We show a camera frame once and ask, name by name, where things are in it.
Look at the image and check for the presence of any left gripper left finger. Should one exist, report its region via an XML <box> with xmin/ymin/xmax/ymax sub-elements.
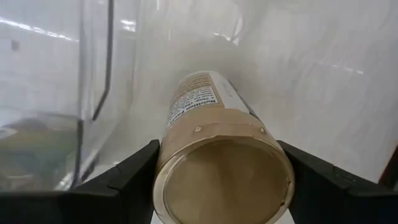
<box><xmin>0</xmin><ymin>139</ymin><xmax>160</xmax><ymax>224</ymax></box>

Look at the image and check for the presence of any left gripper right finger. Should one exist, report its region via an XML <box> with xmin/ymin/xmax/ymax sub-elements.
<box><xmin>276</xmin><ymin>139</ymin><xmax>398</xmax><ymax>224</ymax></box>

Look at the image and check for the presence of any clear plastic bin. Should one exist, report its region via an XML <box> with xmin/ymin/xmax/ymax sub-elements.
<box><xmin>0</xmin><ymin>0</ymin><xmax>143</xmax><ymax>191</ymax></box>

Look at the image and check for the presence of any tan-lid seasoning jar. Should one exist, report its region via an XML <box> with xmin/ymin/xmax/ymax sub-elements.
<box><xmin>152</xmin><ymin>70</ymin><xmax>295</xmax><ymax>224</ymax></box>

